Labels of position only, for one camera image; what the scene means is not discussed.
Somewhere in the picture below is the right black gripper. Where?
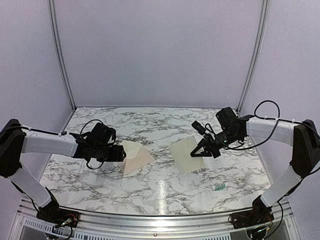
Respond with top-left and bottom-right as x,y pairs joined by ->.
190,128 -> 242,159

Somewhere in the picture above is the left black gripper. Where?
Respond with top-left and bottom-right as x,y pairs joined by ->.
92,143 -> 126,162

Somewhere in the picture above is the cream paper letter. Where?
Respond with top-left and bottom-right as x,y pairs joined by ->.
168,136 -> 206,175

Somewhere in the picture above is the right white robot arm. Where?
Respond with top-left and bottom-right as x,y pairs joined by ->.
190,107 -> 320,224

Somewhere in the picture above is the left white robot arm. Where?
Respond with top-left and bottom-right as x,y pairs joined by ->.
0,118 -> 126,223

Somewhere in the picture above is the small green white sticker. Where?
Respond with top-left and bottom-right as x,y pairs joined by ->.
211,183 -> 226,191

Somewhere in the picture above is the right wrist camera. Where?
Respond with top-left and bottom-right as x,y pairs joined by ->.
191,120 -> 213,140

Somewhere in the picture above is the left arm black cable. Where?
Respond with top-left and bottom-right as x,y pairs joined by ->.
22,119 -> 106,170

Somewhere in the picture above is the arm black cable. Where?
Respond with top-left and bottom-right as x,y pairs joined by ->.
204,100 -> 320,151
22,119 -> 106,170

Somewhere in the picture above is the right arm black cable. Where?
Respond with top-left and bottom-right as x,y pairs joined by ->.
204,100 -> 320,151

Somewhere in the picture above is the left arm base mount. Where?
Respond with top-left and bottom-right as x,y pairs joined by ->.
36,192 -> 80,228

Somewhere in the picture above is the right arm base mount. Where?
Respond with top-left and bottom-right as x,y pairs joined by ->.
228,196 -> 275,229

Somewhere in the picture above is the right aluminium corner post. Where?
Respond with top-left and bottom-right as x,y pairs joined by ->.
236,0 -> 270,113

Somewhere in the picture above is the aluminium corner post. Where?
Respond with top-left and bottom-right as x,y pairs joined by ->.
47,0 -> 77,112
236,0 -> 270,113

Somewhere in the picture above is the aluminium front rail frame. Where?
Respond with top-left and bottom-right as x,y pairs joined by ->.
8,198 -> 301,240

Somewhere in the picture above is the left aluminium corner post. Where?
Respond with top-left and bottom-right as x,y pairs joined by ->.
47,0 -> 77,112

